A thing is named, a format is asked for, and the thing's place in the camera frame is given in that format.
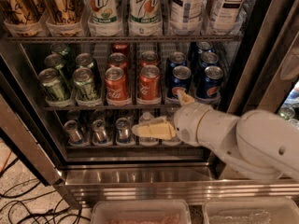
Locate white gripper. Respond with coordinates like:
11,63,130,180
132,90,239,155

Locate coke can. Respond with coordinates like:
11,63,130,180
139,65,160,100
105,67,129,101
107,52,128,70
139,50,159,67
111,43,130,55

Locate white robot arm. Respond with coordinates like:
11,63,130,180
132,91,299,181

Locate front left pepsi can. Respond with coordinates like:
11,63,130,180
167,65,192,99

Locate pepsi can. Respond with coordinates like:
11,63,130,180
188,41,213,61
196,65,223,98
195,51,219,77
167,65,192,99
165,51,187,78

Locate front right pepsi can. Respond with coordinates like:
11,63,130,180
196,65,223,98

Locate right silver slim can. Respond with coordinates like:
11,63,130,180
115,118,131,143

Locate silver slim can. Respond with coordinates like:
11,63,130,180
64,120,84,144
92,119,108,143
115,118,131,143

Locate rear pepsi can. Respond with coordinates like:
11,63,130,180
188,41,213,61

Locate middle silver slim can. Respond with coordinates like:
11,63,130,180
92,119,108,143

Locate front right green can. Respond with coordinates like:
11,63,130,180
73,67,99,101

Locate green can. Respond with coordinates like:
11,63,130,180
44,53,69,78
73,67,99,101
50,43,74,60
76,53,100,78
38,68,70,102

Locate left silver slim can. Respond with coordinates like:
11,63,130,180
64,120,84,144

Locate stainless steel fridge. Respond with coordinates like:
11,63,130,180
1,0,299,209

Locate glass fridge door right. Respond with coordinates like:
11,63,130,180
223,0,299,115

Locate rear green can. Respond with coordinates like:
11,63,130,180
50,43,74,60

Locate front left green can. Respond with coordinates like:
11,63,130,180
38,68,70,102

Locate open fridge door left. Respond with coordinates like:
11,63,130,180
0,58,63,186

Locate right lacroix can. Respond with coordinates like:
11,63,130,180
44,0,84,25

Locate lacroix can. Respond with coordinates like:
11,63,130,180
0,0,45,25
44,0,84,25

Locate left lacroix can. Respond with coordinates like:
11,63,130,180
0,0,45,25

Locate left clear plastic bin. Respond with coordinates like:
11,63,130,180
90,200,192,224

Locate clear plastic bin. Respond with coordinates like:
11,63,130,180
202,197,299,224
90,200,192,224

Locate left tea bottle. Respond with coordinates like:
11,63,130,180
170,0,203,23

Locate tea bottle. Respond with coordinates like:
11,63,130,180
206,0,244,23
170,0,203,23

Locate right tea bottle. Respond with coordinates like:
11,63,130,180
206,0,244,23

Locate right clear plastic bin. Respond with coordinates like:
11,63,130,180
202,197,299,224

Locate middle wire shelf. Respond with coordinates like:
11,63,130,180
43,104,181,111

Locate wire shelf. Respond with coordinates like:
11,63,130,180
4,35,243,43
43,104,181,111

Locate black floor cables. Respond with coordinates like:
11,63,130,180
0,157,92,224

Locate orange floor cable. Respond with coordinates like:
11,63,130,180
0,149,13,175

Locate top wire shelf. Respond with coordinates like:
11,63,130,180
4,35,243,43

